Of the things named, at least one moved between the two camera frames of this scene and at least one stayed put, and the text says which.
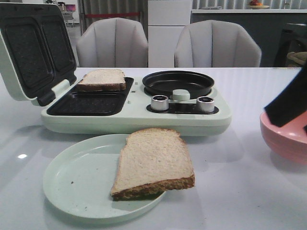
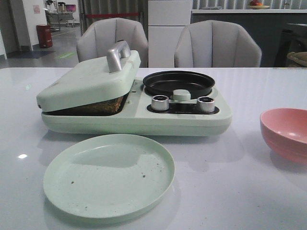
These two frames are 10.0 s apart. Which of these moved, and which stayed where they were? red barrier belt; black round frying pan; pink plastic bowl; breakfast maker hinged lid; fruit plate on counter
Moved: breakfast maker hinged lid
Stayed: black round frying pan; pink plastic bowl; red barrier belt; fruit plate on counter
